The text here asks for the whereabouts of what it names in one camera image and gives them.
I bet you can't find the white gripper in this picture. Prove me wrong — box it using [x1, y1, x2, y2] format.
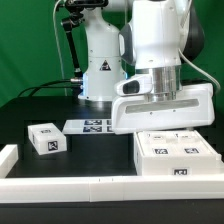
[111, 83, 215, 134]

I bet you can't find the white cabinet door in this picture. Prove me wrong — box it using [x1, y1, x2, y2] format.
[139, 132, 177, 156]
[174, 131, 217, 157]

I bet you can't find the white cabinet body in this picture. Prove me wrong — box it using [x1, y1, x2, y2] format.
[134, 131, 224, 176]

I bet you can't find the white small tagged box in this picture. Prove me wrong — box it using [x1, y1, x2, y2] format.
[28, 123, 67, 155]

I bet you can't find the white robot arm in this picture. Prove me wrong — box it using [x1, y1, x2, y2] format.
[81, 0, 215, 134]

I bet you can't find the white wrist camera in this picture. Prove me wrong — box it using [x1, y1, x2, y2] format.
[115, 74, 153, 97]

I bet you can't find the white flat tag base plate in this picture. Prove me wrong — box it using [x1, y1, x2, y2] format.
[63, 119, 112, 134]

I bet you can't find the black cable bundle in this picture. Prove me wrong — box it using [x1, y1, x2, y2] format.
[17, 78, 83, 98]

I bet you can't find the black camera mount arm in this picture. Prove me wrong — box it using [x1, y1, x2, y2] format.
[56, 0, 108, 78]

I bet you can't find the grey thin cable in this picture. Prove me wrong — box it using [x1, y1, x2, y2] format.
[52, 0, 68, 97]

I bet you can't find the white U-shaped fence wall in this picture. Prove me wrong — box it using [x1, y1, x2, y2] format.
[0, 144, 224, 203]

